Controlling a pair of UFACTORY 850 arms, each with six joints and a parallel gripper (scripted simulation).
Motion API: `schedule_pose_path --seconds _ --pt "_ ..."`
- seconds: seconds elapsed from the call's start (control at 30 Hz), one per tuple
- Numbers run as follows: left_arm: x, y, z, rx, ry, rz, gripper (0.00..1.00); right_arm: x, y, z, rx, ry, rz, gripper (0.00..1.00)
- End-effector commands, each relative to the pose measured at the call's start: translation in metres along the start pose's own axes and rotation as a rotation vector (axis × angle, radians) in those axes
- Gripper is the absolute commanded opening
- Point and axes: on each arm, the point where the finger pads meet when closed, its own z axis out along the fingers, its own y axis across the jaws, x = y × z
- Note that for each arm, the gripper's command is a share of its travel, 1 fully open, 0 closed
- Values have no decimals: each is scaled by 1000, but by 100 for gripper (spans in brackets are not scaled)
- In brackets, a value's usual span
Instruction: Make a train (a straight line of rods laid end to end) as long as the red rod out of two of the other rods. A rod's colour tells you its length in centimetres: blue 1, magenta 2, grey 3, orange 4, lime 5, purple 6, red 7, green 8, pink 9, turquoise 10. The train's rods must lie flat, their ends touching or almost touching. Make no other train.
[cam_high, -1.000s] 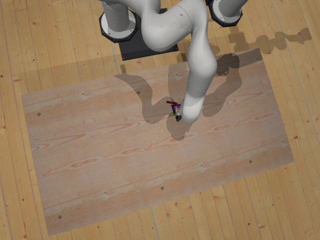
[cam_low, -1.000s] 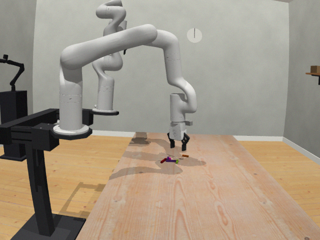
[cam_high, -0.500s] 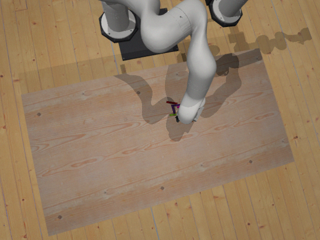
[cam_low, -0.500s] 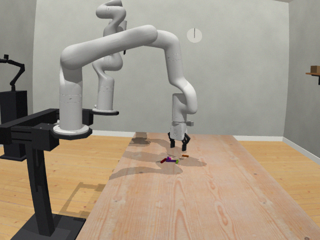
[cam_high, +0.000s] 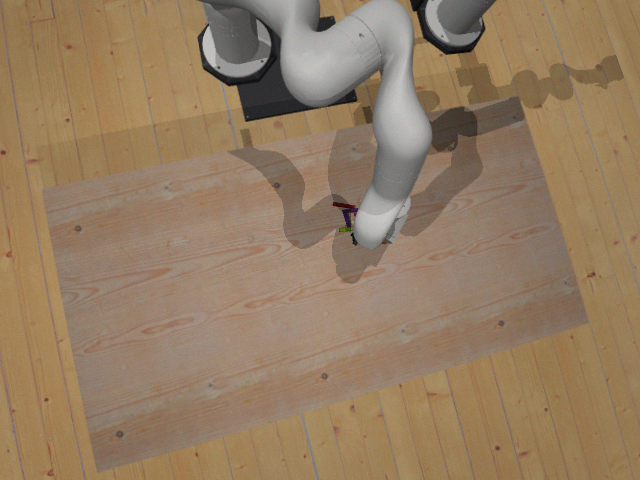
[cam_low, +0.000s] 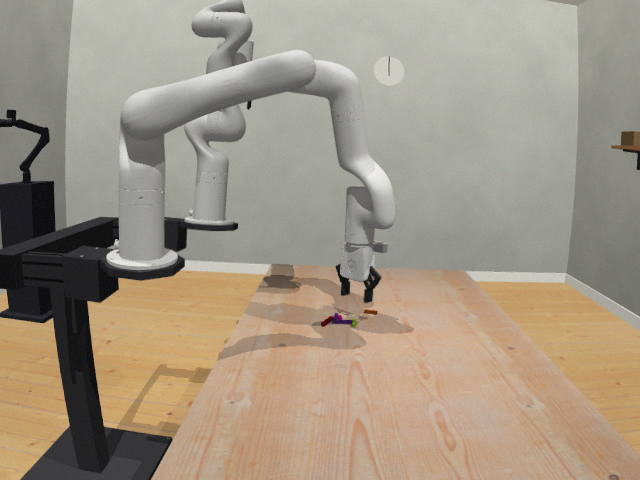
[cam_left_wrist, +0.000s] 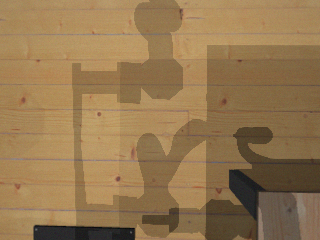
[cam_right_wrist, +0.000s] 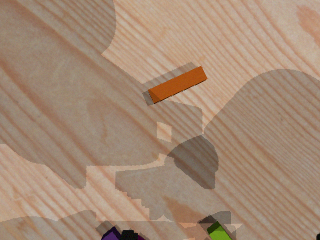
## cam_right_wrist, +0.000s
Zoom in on orange rectangular rod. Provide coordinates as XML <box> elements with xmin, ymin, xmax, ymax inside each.
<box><xmin>148</xmin><ymin>66</ymin><xmax>207</xmax><ymax>104</ymax></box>

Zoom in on lime green rod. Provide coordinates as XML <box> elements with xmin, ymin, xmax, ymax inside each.
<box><xmin>207</xmin><ymin>221</ymin><xmax>232</xmax><ymax>240</ymax></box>

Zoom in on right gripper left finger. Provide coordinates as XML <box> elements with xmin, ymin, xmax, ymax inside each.
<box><xmin>120</xmin><ymin>230</ymin><xmax>138</xmax><ymax>240</ymax></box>

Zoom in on purple rod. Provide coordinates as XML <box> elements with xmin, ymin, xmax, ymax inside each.
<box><xmin>101</xmin><ymin>227</ymin><xmax>121</xmax><ymax>240</ymax></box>

